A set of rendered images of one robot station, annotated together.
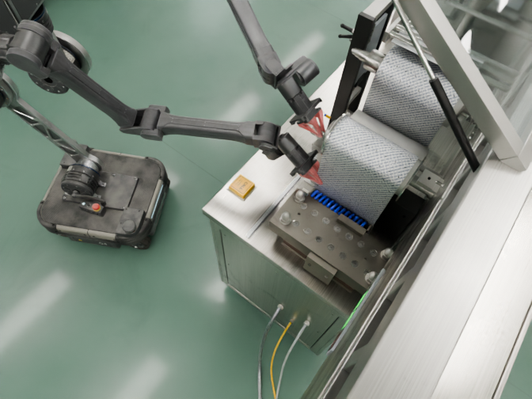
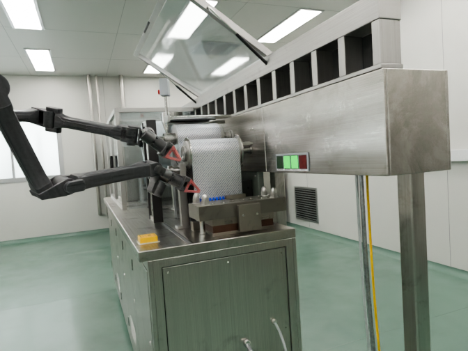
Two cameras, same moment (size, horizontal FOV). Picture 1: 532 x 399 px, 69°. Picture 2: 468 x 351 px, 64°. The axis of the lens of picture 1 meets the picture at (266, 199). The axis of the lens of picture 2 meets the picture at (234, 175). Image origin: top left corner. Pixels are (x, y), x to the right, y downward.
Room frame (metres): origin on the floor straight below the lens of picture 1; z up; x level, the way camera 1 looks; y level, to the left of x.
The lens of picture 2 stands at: (-0.44, 1.12, 1.23)
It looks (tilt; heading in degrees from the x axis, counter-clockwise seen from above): 3 degrees down; 305
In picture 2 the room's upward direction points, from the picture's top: 4 degrees counter-clockwise
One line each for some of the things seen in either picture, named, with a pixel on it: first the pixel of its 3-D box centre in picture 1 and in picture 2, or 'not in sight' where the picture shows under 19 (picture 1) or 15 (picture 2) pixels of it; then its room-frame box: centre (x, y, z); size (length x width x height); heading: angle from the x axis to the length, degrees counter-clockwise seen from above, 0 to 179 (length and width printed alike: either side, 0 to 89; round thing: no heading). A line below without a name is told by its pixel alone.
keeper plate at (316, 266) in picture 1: (318, 269); (249, 216); (0.43, -0.19, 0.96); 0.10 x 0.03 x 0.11; 57
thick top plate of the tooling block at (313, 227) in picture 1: (332, 241); (237, 206); (0.51, -0.23, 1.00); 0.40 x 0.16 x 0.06; 57
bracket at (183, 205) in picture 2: (319, 157); (180, 196); (0.80, -0.17, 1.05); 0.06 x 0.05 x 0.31; 57
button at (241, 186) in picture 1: (241, 186); (147, 238); (0.74, 0.09, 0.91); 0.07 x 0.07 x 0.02; 57
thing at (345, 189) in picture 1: (348, 192); (218, 181); (0.64, -0.26, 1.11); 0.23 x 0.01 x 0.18; 57
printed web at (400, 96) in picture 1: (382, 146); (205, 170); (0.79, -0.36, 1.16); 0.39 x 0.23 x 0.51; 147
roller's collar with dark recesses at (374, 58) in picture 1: (377, 62); (169, 138); (0.97, -0.31, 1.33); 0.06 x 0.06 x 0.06; 57
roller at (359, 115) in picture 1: (382, 145); not in sight; (0.78, -0.36, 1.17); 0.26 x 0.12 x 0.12; 57
